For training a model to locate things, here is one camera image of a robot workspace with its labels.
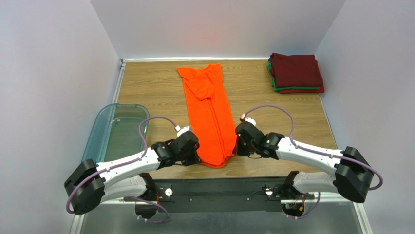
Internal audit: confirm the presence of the orange t-shirt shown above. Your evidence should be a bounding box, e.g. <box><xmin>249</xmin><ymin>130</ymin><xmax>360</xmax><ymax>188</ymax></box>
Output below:
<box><xmin>177</xmin><ymin>64</ymin><xmax>237</xmax><ymax>168</ymax></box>

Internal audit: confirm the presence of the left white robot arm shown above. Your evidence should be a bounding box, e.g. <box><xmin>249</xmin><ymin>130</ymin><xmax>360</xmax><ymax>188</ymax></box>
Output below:
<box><xmin>64</xmin><ymin>131</ymin><xmax>200</xmax><ymax>215</ymax></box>

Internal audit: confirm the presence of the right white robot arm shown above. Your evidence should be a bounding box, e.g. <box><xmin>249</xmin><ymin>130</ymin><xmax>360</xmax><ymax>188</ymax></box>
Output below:
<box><xmin>235</xmin><ymin>121</ymin><xmax>374</xmax><ymax>203</ymax></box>

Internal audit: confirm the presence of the clear blue plastic bin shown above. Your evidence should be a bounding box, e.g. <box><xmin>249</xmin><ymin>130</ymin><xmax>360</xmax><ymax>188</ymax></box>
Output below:
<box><xmin>82</xmin><ymin>103</ymin><xmax>150</xmax><ymax>163</ymax></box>

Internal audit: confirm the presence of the folded maroon t-shirt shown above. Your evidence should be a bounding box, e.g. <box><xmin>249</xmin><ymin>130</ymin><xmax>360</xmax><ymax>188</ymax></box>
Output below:
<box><xmin>270</xmin><ymin>53</ymin><xmax>323</xmax><ymax>88</ymax></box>

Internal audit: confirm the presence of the folded red t-shirt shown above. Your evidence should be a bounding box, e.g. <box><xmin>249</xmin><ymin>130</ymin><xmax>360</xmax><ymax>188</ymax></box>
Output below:
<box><xmin>278</xmin><ymin>86</ymin><xmax>325</xmax><ymax>94</ymax></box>

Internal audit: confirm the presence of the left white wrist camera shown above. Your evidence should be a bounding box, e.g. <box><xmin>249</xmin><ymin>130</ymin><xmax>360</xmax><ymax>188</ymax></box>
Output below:
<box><xmin>174</xmin><ymin>125</ymin><xmax>192</xmax><ymax>137</ymax></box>

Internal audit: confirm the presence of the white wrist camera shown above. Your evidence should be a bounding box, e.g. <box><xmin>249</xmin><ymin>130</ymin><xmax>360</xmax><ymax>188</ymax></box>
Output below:
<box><xmin>174</xmin><ymin>125</ymin><xmax>192</xmax><ymax>137</ymax></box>
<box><xmin>240</xmin><ymin>113</ymin><xmax>256</xmax><ymax>126</ymax></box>

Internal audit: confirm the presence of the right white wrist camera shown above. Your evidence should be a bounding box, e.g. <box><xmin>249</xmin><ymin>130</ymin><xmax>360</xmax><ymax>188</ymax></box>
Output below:
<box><xmin>240</xmin><ymin>113</ymin><xmax>256</xmax><ymax>126</ymax></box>

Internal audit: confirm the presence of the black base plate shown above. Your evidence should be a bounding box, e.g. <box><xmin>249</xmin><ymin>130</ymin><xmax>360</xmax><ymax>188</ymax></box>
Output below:
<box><xmin>141</xmin><ymin>176</ymin><xmax>317</xmax><ymax>213</ymax></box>

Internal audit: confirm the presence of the aluminium frame rail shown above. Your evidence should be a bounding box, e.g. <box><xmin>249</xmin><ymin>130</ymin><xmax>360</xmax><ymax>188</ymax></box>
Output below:
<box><xmin>70</xmin><ymin>200</ymin><xmax>146</xmax><ymax>234</ymax></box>

